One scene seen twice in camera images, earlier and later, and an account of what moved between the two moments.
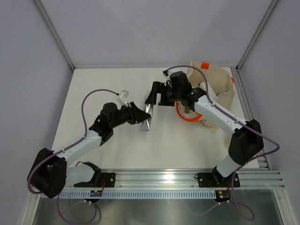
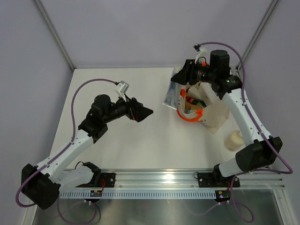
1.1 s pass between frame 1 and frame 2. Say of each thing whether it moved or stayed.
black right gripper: moved
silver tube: moved
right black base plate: stayed
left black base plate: stayed
